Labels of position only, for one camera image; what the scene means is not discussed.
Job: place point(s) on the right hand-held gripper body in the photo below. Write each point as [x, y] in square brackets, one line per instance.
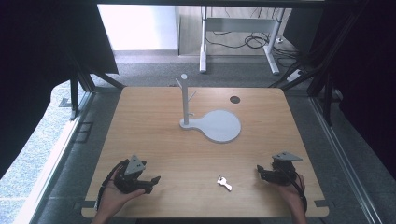
[283, 169]

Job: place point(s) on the silver key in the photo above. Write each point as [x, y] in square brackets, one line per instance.
[224, 183]

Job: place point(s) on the black curtain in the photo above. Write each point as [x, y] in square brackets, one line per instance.
[364, 77]
[34, 77]

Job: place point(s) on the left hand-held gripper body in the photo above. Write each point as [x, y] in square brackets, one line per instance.
[132, 175]

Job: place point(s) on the person's left hand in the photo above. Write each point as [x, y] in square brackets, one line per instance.
[118, 199]

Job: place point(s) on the person's right hand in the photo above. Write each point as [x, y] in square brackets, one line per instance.
[291, 191]

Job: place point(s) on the grey key holder stand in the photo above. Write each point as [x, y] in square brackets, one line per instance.
[218, 124]

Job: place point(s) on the white desk frame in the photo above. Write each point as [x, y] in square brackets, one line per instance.
[238, 28]

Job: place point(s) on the black metal stand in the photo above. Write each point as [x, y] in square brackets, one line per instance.
[77, 90]
[323, 71]

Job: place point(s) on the white power strip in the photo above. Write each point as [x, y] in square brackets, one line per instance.
[294, 75]

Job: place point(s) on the white cabinet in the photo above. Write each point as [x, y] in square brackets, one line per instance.
[138, 28]

